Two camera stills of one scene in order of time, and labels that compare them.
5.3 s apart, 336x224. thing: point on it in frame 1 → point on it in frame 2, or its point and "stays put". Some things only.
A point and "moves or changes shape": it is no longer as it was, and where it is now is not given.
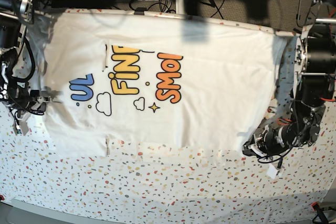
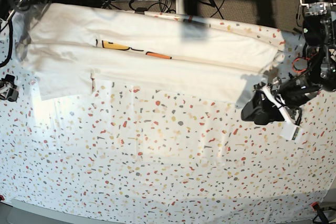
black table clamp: [140, 10] stays put
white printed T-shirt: [165, 81] moves or changes shape
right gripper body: [274, 139] → [292, 92]
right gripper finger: [248, 151] → [260, 109]
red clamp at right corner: [321, 215] stays put
